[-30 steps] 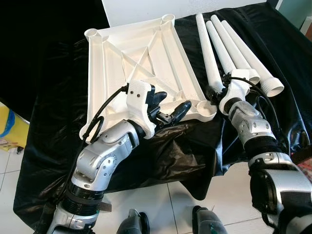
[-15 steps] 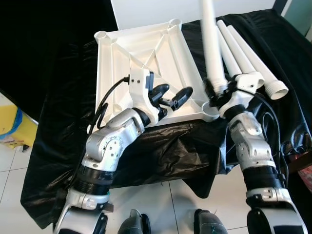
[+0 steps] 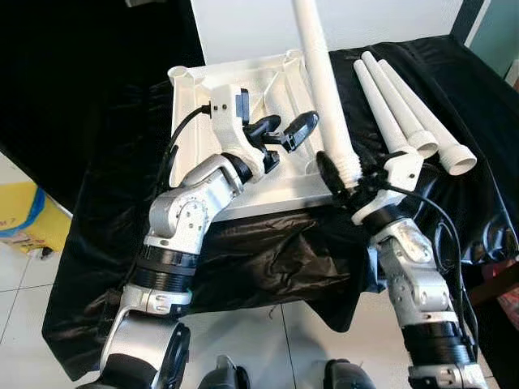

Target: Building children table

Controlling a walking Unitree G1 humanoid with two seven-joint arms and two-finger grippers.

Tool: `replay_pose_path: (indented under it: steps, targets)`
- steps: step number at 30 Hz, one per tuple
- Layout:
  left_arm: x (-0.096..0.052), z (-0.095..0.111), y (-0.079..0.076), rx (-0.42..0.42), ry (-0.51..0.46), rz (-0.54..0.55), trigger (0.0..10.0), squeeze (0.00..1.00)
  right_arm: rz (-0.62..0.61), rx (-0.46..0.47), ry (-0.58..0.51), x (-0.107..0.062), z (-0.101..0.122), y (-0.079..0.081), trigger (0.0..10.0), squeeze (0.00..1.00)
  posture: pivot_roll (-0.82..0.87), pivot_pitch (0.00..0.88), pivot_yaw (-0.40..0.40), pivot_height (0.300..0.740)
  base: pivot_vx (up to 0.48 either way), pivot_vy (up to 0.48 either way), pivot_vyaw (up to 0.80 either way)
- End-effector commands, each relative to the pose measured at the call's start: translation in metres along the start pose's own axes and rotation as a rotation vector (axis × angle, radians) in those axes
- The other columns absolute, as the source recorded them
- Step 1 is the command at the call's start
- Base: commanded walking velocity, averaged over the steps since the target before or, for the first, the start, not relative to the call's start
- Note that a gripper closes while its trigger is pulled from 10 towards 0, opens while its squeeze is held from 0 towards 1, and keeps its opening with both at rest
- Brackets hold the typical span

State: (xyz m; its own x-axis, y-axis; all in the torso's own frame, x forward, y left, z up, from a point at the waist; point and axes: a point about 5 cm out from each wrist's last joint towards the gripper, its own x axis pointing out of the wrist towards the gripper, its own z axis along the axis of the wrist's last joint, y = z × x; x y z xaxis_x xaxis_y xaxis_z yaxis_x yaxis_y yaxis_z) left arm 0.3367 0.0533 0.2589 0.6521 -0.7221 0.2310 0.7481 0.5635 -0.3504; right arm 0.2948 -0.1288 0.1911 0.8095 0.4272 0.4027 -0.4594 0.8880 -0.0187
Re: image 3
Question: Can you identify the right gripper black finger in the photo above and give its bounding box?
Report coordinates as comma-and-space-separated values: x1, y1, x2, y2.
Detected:
316, 151, 351, 199

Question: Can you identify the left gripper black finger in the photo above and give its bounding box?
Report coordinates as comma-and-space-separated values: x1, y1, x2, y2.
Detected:
282, 112, 320, 153
250, 114, 283, 143

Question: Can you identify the white plastic table top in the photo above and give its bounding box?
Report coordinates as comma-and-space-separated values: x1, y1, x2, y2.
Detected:
168, 49, 363, 222

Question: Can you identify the white plastic table leg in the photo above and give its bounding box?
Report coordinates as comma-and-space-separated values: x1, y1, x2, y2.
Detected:
362, 51, 440, 159
292, 0, 363, 192
354, 59, 416, 155
377, 58, 478, 176

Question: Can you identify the black plastic sheet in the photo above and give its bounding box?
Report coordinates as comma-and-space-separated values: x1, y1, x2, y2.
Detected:
41, 34, 519, 382

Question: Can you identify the dark brown wooden plank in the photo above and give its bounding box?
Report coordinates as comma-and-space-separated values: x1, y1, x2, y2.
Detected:
469, 258, 519, 307

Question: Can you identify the brown wooden cabinet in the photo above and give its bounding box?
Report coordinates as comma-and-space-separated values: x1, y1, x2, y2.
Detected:
504, 58, 519, 92

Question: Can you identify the robot right leg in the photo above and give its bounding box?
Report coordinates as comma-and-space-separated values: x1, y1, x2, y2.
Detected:
323, 358, 379, 389

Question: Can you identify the robot leg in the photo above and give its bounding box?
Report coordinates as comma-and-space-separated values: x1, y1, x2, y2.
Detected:
323, 358, 379, 389
197, 355, 251, 389

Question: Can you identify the robot left leg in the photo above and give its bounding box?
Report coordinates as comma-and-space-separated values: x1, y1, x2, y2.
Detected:
197, 355, 251, 389

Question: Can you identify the yellow box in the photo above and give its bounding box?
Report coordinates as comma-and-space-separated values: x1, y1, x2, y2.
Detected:
0, 180, 71, 257

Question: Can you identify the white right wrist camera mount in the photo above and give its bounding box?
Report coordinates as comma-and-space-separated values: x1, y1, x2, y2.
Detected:
354, 148, 423, 225

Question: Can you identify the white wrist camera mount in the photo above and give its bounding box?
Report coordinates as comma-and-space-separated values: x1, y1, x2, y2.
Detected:
197, 83, 272, 181
354, 148, 423, 225

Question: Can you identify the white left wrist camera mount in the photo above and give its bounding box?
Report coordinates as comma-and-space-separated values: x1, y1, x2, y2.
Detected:
197, 83, 272, 181

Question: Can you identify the dark grey door frame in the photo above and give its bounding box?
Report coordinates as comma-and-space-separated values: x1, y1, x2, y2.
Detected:
448, 0, 489, 45

